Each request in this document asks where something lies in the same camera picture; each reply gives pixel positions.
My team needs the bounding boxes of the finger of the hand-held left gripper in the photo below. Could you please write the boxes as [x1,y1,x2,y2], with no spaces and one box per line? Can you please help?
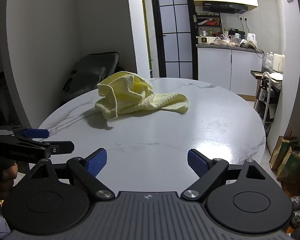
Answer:
[0,134,75,159]
[0,125,50,139]

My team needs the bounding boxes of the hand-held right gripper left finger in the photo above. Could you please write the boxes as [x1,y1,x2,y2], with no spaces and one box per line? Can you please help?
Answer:
[14,148,115,202]

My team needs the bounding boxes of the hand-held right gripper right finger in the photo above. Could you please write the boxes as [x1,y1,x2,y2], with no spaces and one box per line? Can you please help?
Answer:
[181,149,282,202]

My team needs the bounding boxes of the yellow towel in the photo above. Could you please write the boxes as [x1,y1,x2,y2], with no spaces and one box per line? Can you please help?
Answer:
[94,71,190,121]

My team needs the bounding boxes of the person's left hand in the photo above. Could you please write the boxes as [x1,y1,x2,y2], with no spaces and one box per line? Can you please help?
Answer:
[0,164,18,205]

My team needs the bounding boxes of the grey backpack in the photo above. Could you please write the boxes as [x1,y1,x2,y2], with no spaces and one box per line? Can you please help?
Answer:
[62,52,120,100]

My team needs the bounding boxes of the brown paper bag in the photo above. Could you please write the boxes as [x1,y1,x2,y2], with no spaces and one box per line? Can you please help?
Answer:
[276,147,300,183]
[269,131,299,172]

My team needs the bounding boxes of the white rolling cart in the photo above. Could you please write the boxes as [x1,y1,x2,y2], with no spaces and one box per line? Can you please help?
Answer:
[255,71,282,130]

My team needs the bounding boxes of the dark glass bottle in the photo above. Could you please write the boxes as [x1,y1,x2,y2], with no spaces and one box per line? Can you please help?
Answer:
[256,77,268,100]

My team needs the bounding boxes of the white base cabinet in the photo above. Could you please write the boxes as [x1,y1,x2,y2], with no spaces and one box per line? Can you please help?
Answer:
[196,44,264,97]

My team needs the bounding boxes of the dark wooden tray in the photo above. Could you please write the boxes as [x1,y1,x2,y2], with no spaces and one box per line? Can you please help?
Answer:
[250,70,284,83]

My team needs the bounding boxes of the white cooking pot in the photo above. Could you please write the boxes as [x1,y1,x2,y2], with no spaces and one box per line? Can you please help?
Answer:
[197,35,215,45]

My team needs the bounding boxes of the pile of food bags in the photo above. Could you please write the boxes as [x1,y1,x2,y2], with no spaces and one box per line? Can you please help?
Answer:
[211,35,258,49]

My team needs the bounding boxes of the clear plastic bottles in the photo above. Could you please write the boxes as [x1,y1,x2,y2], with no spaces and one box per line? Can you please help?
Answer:
[264,52,274,70]

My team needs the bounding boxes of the cream countertop appliance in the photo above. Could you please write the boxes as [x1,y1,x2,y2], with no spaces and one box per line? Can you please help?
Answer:
[272,54,285,72]

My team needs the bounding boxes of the black coffee machine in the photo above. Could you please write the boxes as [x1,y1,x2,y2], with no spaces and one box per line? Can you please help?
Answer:
[229,29,245,39]

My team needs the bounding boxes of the black spice rack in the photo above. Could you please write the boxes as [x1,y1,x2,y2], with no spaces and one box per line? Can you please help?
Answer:
[196,12,222,37]

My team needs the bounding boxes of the black framed glass door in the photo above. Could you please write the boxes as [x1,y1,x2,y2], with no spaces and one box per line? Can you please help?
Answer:
[150,0,198,80]

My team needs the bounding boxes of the black range hood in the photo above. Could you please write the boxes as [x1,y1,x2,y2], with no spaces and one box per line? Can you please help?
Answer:
[202,1,248,14]

